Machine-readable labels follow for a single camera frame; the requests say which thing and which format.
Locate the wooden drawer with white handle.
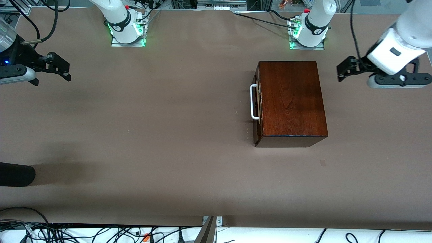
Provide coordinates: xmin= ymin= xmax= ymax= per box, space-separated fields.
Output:
xmin=250 ymin=73 xmax=262 ymax=134

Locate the dark brown wooden cabinet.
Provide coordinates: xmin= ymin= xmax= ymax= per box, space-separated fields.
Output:
xmin=253 ymin=61 xmax=328 ymax=148

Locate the black cylinder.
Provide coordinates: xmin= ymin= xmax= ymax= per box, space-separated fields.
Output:
xmin=0 ymin=162 xmax=36 ymax=187

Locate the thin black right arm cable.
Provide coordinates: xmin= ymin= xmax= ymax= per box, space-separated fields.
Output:
xmin=8 ymin=0 xmax=41 ymax=39

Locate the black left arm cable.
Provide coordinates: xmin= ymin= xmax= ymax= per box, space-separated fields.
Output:
xmin=350 ymin=0 xmax=367 ymax=63

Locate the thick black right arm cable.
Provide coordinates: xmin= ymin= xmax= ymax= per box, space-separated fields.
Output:
xmin=21 ymin=0 xmax=58 ymax=45

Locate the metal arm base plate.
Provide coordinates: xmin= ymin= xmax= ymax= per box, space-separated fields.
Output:
xmin=111 ymin=20 xmax=146 ymax=47
xmin=289 ymin=20 xmax=325 ymax=50

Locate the short black table cable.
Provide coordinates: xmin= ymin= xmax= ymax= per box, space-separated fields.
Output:
xmin=266 ymin=9 xmax=292 ymax=21

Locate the long black table cable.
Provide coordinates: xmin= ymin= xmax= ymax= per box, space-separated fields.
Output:
xmin=235 ymin=12 xmax=297 ymax=29

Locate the black arched cable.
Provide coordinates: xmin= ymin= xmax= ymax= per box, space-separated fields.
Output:
xmin=0 ymin=207 xmax=51 ymax=225

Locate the tangled black cable bundle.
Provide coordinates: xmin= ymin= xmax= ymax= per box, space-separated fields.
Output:
xmin=0 ymin=220 xmax=203 ymax=243

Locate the silver bracket plate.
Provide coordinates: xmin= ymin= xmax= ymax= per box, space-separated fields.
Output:
xmin=202 ymin=216 xmax=223 ymax=227

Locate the grey metal post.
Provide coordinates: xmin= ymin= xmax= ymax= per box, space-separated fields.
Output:
xmin=194 ymin=216 xmax=217 ymax=243

